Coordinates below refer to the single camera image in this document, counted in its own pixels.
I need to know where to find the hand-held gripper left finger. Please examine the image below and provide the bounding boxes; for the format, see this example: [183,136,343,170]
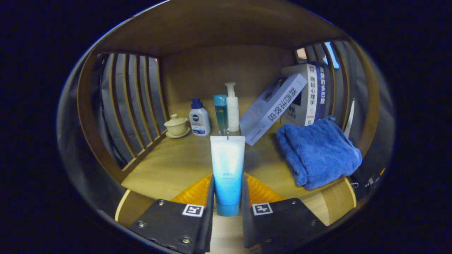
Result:
[128,173,216,254]

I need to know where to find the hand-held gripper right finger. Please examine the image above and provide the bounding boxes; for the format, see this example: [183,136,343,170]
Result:
[241,172,327,253]

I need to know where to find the blue white cleanser tube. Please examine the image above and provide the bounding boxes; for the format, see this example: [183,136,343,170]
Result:
[210,135,246,217]

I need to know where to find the wooden countertop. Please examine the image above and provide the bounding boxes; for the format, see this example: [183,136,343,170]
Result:
[120,99,348,205]

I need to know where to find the wooden cabinet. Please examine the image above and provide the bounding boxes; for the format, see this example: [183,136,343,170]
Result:
[71,0,382,198]

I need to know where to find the blue folded towel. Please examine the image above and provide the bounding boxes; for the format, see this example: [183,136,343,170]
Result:
[276,116,363,191]

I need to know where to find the white lotion bottle blue cap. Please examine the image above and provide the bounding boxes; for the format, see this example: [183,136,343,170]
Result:
[189,98,211,137]

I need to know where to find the beige lidded teacup with saucer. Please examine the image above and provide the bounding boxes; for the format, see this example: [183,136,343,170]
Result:
[163,114,190,139]

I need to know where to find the teal clear bottle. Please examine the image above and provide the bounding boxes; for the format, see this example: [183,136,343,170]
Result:
[213,94,229,135]

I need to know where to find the white pump bottle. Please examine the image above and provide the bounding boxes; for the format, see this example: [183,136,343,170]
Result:
[225,82,240,132]

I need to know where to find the lavender book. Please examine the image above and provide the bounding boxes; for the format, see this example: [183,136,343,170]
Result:
[239,73,308,146]

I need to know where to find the white book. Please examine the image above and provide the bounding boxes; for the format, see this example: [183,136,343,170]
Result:
[281,63,318,127]

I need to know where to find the dark blue book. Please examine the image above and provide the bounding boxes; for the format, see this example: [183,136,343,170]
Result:
[315,62,327,122]

